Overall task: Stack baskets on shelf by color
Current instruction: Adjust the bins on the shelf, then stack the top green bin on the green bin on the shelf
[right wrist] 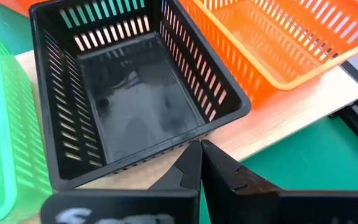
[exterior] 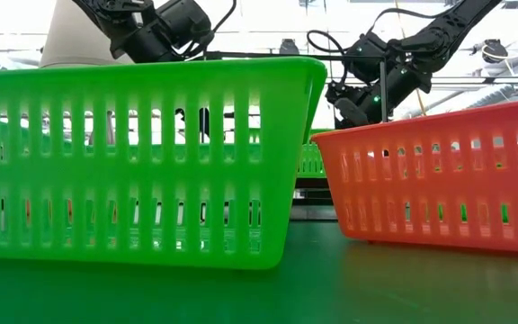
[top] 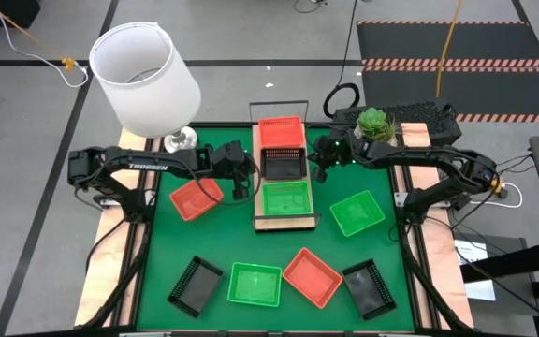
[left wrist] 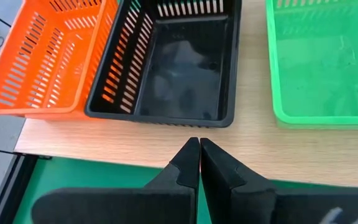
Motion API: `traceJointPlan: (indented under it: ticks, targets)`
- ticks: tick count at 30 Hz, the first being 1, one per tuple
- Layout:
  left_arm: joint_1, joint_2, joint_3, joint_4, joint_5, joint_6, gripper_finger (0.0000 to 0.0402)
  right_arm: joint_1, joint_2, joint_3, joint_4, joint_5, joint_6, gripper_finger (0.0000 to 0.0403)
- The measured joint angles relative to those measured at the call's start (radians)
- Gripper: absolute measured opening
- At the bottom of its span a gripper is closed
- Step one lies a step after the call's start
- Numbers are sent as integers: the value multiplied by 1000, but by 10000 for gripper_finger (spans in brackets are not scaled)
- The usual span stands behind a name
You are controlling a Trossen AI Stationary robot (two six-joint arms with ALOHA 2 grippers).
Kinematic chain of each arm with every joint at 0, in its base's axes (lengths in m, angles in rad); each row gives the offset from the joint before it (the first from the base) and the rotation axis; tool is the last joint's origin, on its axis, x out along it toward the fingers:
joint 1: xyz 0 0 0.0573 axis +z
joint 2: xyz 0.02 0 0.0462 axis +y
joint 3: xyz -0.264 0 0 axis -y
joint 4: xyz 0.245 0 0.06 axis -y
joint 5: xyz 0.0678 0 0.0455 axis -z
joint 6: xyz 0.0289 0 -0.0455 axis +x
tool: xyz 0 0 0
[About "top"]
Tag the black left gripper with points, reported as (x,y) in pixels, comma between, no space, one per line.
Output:
(232,161)

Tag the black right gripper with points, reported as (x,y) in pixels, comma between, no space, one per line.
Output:
(330,152)

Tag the black plastic basket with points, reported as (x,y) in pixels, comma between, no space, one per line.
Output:
(282,166)
(195,286)
(368,290)

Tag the orange plastic basket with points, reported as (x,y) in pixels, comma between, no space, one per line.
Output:
(190,201)
(281,132)
(312,278)

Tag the green plastic basket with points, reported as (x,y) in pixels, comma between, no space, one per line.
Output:
(357,213)
(287,199)
(254,284)

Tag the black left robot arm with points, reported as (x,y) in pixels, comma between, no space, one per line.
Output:
(148,164)

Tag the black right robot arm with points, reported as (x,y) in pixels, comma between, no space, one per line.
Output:
(438,156)

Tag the succulent in patterned pot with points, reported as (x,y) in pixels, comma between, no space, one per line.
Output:
(374,122)

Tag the light wood side board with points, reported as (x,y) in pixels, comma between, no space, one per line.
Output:
(414,133)
(106,262)

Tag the green table mat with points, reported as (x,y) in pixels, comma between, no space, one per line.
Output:
(269,243)

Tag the white shade table lamp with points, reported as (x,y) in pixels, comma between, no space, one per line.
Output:
(157,103)

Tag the black computer case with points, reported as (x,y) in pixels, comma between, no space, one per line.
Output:
(428,121)

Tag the black hazard-striped floor mat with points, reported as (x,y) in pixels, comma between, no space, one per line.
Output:
(485,93)
(452,42)

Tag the white paper sheet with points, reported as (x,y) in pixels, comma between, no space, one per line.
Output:
(470,253)

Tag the black box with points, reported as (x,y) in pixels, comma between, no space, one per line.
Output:
(3,11)

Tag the wooden shelf with black frame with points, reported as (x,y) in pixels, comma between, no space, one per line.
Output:
(284,224)

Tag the black frame strut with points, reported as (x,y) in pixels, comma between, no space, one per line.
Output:
(426,281)
(124,281)

